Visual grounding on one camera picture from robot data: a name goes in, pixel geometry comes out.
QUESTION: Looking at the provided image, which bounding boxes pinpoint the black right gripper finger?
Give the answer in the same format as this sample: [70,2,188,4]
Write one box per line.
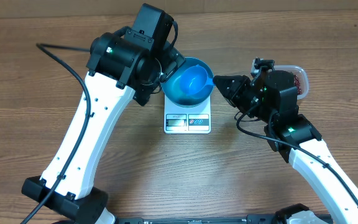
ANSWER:
[213,75,250,86]
[216,82,244,108]

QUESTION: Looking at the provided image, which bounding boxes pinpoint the blue plastic measuring scoop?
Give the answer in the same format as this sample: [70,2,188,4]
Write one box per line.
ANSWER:
[180,65,214,95]

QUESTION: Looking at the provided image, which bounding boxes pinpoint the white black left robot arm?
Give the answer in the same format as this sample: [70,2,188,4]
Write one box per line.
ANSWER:
[22,4,185,223]

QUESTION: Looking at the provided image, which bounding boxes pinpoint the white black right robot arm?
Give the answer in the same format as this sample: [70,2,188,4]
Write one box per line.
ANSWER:
[213,70,358,223]

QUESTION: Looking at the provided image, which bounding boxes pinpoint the teal metal bowl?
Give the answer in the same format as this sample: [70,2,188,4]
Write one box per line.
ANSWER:
[162,57,215,107]

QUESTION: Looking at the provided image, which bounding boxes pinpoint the white digital kitchen scale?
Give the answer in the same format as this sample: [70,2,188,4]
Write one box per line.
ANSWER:
[163,97,211,134]

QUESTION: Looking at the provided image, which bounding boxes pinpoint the red beans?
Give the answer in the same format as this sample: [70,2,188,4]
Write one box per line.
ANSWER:
[294,75,302,95]

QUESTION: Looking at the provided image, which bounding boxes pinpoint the clear plastic container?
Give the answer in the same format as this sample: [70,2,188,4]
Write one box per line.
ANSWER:
[274,65,310,100]

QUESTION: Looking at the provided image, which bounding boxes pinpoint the black mounting rail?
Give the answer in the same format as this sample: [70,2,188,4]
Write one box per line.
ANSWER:
[113,203,334,224]

